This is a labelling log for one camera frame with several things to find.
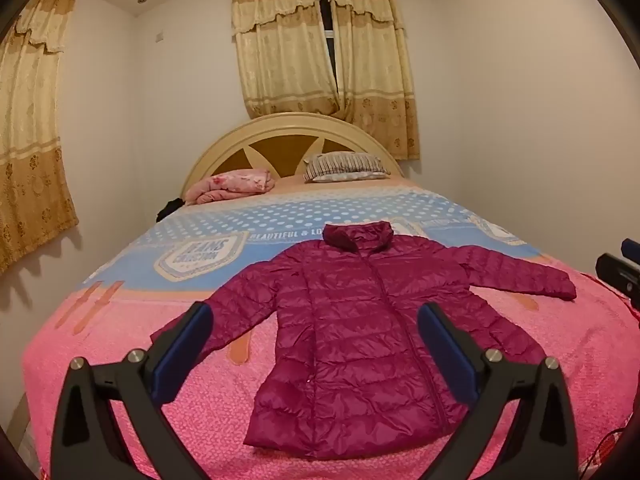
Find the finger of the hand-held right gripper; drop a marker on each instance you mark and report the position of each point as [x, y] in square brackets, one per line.
[616, 270]
[632, 250]

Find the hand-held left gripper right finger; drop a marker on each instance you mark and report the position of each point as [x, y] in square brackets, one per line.
[446, 355]

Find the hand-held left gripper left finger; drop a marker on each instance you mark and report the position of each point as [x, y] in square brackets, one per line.
[184, 351]

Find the magenta puffer jacket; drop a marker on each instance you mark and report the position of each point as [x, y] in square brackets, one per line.
[360, 340]

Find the printed pink blue blanket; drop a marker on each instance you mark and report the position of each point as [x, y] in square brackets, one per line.
[125, 360]

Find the black cloth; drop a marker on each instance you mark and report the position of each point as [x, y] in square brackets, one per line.
[170, 208]

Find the folded pink floral quilt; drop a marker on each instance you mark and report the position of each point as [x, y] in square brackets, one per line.
[230, 185]

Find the peach bed sheet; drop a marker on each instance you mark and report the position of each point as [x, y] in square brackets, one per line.
[300, 183]

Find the striped pillow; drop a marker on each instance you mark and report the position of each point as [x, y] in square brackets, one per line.
[345, 166]

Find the cream wooden headboard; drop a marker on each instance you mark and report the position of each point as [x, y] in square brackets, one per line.
[280, 150]

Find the beige patterned curtain panel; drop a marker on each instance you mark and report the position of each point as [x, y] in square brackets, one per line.
[375, 70]
[280, 50]

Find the window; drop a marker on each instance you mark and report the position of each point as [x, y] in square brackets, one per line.
[329, 45]

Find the beige patterned wall curtain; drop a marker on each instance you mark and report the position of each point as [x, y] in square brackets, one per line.
[30, 135]

